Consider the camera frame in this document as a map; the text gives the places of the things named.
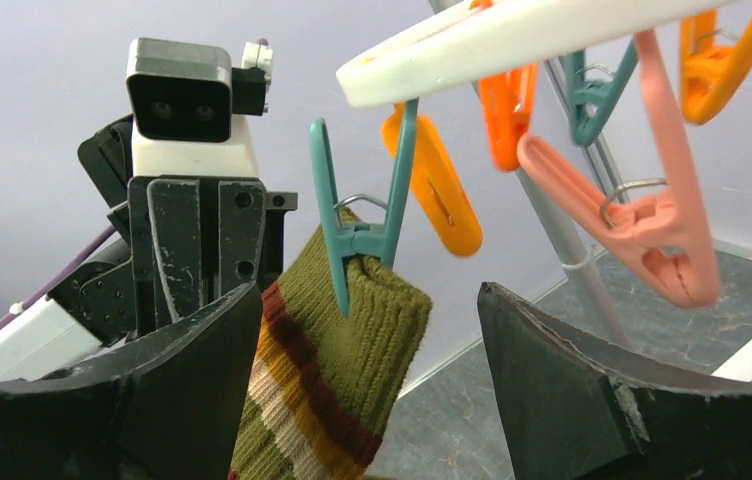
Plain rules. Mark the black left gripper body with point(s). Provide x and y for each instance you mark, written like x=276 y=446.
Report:
x=185 y=239

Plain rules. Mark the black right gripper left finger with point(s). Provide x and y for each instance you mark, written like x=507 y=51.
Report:
x=164 y=406

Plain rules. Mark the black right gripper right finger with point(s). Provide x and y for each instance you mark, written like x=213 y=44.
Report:
x=575 y=406

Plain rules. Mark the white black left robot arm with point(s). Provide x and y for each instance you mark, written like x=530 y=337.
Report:
x=43 y=334

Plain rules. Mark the white drying rack stand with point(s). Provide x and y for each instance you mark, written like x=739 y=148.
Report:
x=664 y=238

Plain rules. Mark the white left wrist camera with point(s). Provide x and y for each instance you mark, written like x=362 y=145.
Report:
x=190 y=107

